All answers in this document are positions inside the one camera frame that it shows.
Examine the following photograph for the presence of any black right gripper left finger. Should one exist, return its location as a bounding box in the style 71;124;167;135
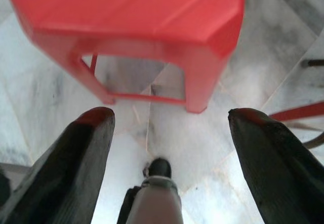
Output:
0;106;116;224

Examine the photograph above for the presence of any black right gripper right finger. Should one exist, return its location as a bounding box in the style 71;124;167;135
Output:
227;107;324;224

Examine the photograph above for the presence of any red plastic bar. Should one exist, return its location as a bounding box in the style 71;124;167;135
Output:
268;101;324;122

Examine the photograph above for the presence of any robot leg with black foot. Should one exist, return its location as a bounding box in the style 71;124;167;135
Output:
116;157;184;224

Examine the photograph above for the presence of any dark metal rod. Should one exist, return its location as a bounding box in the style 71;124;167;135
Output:
302;59;324;69

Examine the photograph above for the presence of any red plastic stool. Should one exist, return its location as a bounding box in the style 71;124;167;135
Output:
9;0;246;115

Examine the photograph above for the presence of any dark cable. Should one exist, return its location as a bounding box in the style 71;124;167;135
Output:
302;130;324;150

